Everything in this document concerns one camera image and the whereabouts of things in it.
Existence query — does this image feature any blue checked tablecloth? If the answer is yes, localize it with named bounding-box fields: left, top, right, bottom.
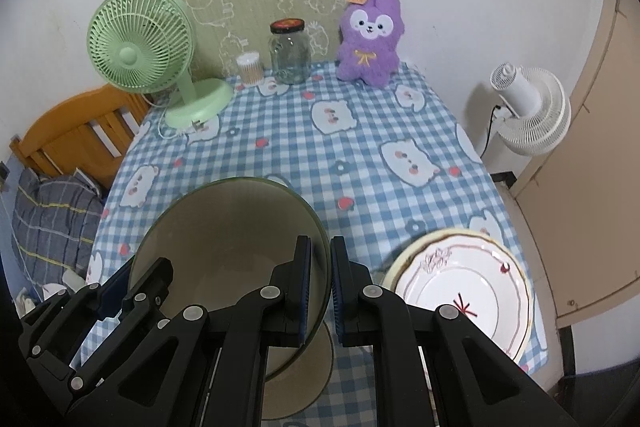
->
left=82, top=61, right=551, bottom=427

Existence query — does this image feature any medium green-rimmed ceramic bowl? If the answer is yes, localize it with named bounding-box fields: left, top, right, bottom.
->
left=128, top=177, right=332, bottom=380

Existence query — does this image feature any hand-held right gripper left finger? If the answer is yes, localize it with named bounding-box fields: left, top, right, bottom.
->
left=62, top=235, right=312, bottom=427

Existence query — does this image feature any grey plaid pillow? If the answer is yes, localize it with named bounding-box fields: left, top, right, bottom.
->
left=12, top=167, right=106, bottom=293

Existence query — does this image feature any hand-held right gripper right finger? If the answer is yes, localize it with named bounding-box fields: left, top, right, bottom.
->
left=330, top=235, right=576, bottom=427

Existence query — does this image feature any white standing fan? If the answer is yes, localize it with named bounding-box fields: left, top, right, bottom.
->
left=472, top=63, right=572, bottom=188

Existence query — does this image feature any cotton swab container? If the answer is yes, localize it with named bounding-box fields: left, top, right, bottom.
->
left=236, top=53, right=264, bottom=86

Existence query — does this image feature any pink floral white plate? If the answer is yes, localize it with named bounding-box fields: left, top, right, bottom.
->
left=395, top=241, right=532, bottom=360

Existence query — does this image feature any yellow floral cream plate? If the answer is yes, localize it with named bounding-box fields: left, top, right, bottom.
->
left=382, top=228, right=535, bottom=360

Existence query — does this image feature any wooden chair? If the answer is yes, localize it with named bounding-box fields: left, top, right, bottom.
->
left=10, top=84, right=151, bottom=192

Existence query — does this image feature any glass jar with lid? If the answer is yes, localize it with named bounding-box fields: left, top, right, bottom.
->
left=269, top=18, right=312, bottom=85

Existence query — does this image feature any purple plush toy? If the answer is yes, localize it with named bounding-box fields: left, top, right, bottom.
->
left=335, top=0, right=405, bottom=86

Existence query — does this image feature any white fan cable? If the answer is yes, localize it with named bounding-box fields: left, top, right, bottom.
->
left=150, top=94, right=201, bottom=138

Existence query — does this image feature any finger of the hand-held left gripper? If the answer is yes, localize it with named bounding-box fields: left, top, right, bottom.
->
left=67, top=256, right=176, bottom=403
left=20, top=264, right=132, bottom=368

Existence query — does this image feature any beige door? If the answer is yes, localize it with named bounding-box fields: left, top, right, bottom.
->
left=507, top=0, right=640, bottom=328

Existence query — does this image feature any green desk fan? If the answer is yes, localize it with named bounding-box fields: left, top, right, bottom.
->
left=86, top=0, right=235, bottom=129

